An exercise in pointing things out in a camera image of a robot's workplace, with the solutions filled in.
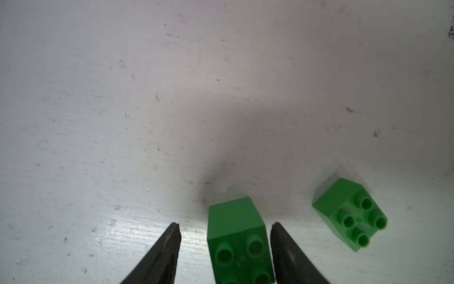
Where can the green small lego brick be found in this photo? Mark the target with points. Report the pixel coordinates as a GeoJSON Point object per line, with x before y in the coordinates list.
{"type": "Point", "coordinates": [238, 244]}
{"type": "Point", "coordinates": [351, 213]}

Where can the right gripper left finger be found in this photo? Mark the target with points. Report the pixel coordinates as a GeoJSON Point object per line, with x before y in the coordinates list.
{"type": "Point", "coordinates": [159, 265]}

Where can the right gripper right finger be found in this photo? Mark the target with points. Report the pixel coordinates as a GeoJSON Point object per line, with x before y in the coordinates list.
{"type": "Point", "coordinates": [291, 265]}

